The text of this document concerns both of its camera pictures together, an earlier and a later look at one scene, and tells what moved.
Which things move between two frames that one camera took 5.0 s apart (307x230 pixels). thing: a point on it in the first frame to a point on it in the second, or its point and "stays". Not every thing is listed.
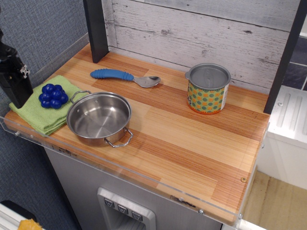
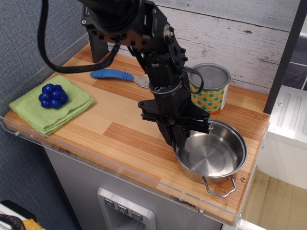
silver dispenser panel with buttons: (119, 212) stays
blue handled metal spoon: (145, 81) stays
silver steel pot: (94, 118) to (212, 159)
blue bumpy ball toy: (53, 96) stays
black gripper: (14, 76) to (171, 105)
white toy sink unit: (283, 152) stays
